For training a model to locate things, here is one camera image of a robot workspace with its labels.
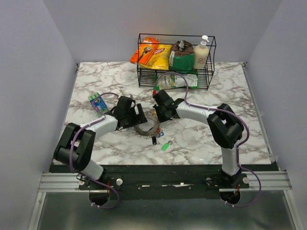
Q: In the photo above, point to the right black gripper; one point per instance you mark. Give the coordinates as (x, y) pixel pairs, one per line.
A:
(161, 119)

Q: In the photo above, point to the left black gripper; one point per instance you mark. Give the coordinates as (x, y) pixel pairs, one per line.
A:
(140, 120)

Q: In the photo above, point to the metal toothed key ring disc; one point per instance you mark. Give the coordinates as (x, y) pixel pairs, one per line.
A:
(148, 128)

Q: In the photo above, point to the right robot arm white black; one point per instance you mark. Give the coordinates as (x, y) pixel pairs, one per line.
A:
(226, 128)

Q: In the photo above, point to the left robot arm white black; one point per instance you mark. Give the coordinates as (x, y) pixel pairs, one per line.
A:
(76, 143)

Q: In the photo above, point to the green white snack bag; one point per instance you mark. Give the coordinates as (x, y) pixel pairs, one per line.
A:
(171, 81)

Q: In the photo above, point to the key with green tag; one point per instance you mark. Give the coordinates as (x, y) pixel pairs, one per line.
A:
(166, 145)

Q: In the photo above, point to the green blue sponge pack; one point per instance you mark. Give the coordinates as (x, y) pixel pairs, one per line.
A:
(98, 103)

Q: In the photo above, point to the yellow chips bag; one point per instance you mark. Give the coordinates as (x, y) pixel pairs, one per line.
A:
(160, 58)

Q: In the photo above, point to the brown green coffee bag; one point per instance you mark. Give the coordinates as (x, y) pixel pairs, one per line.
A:
(181, 56)

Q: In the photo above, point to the orange razor box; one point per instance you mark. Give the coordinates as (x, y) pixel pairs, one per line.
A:
(144, 52)

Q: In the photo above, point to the cream lotion pump bottle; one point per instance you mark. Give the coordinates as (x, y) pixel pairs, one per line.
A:
(201, 53)

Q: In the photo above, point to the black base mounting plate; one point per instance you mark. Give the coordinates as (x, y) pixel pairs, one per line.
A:
(164, 193)

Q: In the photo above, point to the black wire shelf rack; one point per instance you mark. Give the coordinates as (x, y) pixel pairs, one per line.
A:
(149, 77)

